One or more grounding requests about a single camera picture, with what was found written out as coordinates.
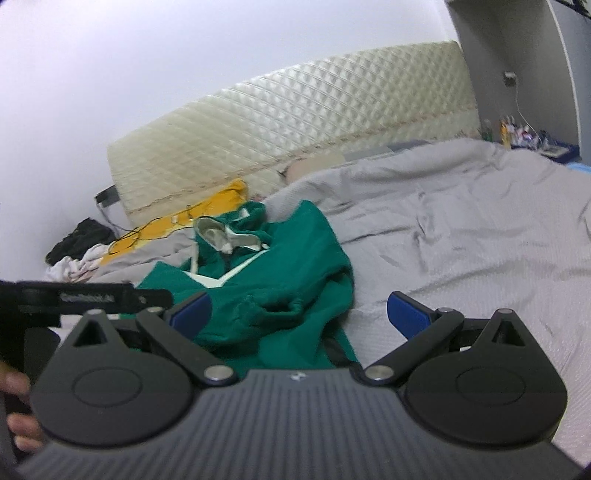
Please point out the grey bedside cabinet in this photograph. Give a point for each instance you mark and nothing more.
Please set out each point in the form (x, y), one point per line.
(512, 50)

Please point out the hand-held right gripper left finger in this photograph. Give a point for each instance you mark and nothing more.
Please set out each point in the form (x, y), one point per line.
(191, 314)

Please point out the grey bed sheet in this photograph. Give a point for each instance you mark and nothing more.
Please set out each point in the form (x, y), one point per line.
(461, 221)

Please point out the white charger plug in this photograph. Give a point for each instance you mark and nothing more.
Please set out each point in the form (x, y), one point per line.
(509, 78)

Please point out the green hoodie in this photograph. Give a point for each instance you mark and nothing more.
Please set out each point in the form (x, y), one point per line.
(286, 277)

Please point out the small items on bedside shelf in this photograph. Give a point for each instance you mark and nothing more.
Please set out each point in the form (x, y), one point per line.
(524, 134)

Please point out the person's left hand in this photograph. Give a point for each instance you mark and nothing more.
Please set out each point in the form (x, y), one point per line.
(23, 431)

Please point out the black cloth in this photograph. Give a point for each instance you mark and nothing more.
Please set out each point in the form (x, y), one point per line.
(78, 240)

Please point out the yellow printed blanket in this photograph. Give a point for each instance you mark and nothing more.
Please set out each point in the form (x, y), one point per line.
(184, 221)

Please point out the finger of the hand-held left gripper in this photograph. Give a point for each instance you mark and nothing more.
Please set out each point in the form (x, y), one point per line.
(154, 298)

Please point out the white crumpled cloth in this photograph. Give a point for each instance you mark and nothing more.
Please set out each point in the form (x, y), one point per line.
(76, 268)

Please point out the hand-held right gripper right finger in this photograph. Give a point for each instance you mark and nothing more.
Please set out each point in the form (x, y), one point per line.
(407, 314)

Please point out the cream quilted headboard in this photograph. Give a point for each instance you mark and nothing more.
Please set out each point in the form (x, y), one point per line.
(295, 124)

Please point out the blue cloth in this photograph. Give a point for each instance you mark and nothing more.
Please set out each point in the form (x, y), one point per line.
(581, 169)

